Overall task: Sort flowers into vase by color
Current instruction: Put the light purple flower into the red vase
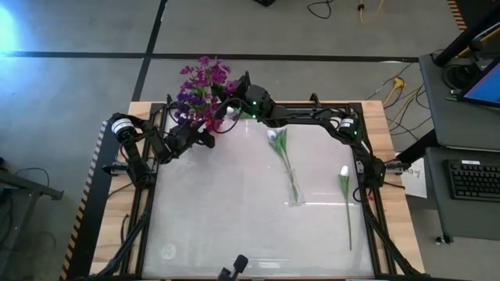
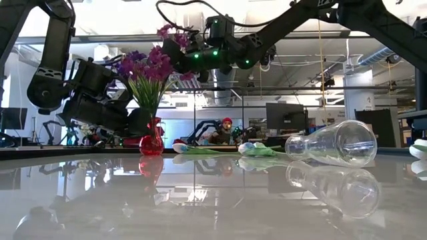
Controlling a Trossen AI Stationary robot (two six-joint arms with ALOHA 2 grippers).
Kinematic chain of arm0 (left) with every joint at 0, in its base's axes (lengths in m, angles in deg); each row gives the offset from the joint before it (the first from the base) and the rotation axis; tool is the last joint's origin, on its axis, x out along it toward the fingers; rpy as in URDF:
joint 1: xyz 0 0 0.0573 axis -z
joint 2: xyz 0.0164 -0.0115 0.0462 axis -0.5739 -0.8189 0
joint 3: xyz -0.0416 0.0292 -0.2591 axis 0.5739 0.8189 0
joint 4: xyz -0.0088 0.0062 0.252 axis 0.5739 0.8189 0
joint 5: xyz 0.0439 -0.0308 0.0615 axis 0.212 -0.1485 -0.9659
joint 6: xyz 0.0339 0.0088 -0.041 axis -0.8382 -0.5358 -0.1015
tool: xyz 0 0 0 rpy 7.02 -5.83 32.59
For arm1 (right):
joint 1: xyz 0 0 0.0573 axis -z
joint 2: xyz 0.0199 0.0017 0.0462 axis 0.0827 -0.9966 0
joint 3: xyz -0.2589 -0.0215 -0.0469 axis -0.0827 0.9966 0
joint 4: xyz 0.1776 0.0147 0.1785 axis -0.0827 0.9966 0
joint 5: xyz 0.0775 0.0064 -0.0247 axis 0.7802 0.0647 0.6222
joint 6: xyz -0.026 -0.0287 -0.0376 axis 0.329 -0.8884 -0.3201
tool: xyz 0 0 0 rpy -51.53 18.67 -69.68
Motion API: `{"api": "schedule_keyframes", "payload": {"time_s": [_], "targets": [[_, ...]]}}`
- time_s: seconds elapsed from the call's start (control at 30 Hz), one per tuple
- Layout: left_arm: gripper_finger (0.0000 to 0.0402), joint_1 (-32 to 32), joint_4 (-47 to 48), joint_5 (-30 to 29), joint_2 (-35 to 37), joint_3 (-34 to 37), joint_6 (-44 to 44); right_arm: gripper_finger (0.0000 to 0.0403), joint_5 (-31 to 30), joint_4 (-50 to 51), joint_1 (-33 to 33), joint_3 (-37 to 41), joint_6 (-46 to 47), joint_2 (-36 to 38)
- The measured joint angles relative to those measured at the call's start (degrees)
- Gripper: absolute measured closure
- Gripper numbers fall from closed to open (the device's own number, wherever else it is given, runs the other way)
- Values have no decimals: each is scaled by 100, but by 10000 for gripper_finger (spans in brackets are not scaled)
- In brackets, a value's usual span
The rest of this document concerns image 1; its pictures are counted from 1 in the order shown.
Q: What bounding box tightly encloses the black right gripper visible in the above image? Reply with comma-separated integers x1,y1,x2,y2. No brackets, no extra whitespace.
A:
234,71,273,119

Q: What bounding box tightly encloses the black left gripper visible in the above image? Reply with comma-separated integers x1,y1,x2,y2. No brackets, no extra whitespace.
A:
158,119,217,163

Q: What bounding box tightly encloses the red glass vase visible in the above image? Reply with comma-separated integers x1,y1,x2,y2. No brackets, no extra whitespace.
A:
205,116,223,133

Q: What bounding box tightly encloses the magenta artificial flower bunch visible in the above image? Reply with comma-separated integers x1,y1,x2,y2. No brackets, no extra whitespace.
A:
202,58,240,94
195,93,226,132
178,56,212,93

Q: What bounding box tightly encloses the clear glass vase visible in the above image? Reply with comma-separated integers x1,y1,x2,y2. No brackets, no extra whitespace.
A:
284,167,306,208

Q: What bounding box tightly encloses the white paper note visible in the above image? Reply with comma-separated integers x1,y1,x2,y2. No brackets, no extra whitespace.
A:
400,158,429,199

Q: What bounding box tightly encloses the black metal stand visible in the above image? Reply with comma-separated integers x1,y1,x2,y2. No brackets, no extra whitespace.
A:
0,155,66,281

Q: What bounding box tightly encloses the grey desk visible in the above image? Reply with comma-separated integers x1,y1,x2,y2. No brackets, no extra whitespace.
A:
424,147,500,246
418,52,500,152

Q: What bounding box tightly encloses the laptop with blue screen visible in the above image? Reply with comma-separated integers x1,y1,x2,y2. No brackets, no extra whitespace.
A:
448,54,500,109

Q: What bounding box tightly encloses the black keyboard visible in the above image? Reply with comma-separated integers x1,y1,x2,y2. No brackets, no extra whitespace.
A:
444,158,500,203

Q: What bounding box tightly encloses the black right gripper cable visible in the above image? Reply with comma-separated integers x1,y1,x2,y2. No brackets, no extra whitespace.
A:
212,96,244,135

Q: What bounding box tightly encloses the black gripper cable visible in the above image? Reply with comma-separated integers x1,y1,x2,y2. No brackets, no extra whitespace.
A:
166,100,196,128
212,96,244,135

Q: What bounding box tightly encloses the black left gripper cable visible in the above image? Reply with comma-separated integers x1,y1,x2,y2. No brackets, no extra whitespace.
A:
166,100,196,128

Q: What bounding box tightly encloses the black floor cable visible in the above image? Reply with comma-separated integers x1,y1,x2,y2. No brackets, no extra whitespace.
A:
306,0,333,20

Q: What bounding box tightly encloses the yellow floor cable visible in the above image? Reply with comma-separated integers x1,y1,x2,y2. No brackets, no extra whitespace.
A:
357,0,386,25

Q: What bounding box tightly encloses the black camera on stand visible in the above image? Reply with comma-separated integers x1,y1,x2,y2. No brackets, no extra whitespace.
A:
216,254,250,281

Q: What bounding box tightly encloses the yellow cable with plug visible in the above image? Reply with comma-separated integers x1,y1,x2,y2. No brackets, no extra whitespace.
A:
380,76,421,126

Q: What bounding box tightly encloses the black orange striped base plate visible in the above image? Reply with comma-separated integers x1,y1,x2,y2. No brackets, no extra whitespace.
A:
58,119,118,281

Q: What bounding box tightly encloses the black aluminium table frame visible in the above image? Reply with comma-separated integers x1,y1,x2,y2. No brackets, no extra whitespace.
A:
91,93,425,281

